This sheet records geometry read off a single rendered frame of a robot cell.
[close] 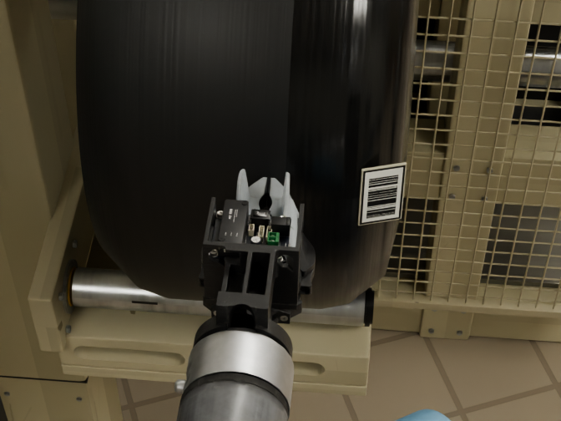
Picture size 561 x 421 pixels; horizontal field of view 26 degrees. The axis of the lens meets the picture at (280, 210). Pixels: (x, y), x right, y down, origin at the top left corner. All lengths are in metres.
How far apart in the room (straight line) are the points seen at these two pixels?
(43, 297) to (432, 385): 1.21
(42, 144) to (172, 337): 0.26
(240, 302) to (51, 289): 0.53
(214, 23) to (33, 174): 0.42
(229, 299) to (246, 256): 0.05
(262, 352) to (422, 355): 1.62
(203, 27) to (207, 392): 0.33
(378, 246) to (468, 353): 1.35
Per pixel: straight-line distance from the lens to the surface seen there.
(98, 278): 1.38
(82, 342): 1.41
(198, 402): 0.81
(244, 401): 0.80
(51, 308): 1.34
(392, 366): 2.42
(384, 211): 1.06
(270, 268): 0.86
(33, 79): 1.30
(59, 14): 1.72
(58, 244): 1.38
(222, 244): 0.88
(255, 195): 1.01
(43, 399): 1.72
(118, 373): 1.45
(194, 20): 1.00
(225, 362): 0.82
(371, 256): 1.12
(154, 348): 1.40
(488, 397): 2.41
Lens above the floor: 1.99
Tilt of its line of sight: 48 degrees down
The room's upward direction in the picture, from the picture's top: straight up
